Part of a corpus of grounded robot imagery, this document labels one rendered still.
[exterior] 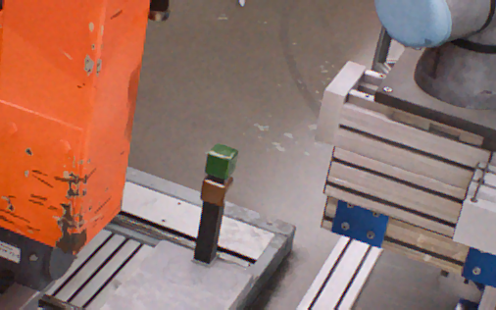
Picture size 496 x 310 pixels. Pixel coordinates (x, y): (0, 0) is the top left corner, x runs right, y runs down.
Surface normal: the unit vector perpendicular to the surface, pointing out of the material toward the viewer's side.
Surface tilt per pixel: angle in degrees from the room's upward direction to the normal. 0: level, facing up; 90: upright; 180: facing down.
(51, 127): 90
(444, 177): 90
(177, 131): 0
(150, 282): 0
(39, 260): 90
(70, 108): 90
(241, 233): 0
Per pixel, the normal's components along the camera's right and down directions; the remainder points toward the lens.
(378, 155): -0.35, 0.41
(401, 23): -0.71, 0.36
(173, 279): 0.16, -0.86
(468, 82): -0.11, 0.18
